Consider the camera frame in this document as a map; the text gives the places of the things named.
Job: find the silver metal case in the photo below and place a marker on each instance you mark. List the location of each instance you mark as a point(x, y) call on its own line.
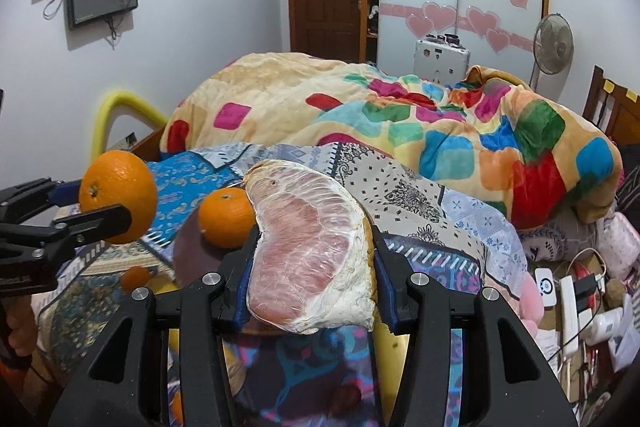
point(440, 59)

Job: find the yellow foam tube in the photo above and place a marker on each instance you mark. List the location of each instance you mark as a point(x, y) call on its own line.
point(107, 104)

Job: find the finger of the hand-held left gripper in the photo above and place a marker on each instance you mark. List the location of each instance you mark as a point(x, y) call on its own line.
point(95, 219)
point(65, 195)

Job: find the peeled pink pomelo segment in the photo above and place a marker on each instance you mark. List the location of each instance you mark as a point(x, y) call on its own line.
point(310, 247)

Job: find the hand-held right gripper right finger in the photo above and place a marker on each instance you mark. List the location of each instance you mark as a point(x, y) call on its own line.
point(385, 289)

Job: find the pink patterned pillow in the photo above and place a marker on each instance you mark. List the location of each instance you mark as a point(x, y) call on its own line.
point(622, 242)

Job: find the wooden headboard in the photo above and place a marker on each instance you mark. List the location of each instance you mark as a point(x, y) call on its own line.
point(610, 107)

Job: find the patterned blue bedsheet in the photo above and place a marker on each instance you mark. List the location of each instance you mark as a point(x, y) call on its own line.
point(430, 207)

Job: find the tiny orange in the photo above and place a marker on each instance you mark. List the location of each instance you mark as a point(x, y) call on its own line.
point(136, 279)

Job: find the white round device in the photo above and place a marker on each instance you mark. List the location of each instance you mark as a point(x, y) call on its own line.
point(545, 287)

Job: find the small orange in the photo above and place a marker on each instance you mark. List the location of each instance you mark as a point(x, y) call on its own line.
point(226, 217)

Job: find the yellow banana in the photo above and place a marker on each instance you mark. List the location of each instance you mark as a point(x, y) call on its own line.
point(391, 357)

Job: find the large orange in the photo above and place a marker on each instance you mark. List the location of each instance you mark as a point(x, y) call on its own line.
point(120, 194)

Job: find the white charger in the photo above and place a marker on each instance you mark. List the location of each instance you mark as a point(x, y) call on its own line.
point(602, 324)

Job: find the standing electric fan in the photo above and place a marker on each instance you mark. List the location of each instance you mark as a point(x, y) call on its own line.
point(552, 42)

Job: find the brown round plate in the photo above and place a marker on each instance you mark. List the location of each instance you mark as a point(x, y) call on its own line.
point(192, 252)

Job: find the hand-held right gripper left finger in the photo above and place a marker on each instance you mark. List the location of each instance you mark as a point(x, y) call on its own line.
point(244, 289)

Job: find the pink plush toy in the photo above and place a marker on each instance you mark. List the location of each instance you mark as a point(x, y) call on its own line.
point(530, 307)

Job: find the wooden bed frame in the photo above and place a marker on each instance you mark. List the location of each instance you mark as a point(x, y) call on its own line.
point(150, 144)

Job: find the colourful checked blanket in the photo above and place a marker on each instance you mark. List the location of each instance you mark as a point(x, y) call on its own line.
point(350, 107)

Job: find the white power strip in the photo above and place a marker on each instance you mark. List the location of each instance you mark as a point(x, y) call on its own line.
point(569, 312)

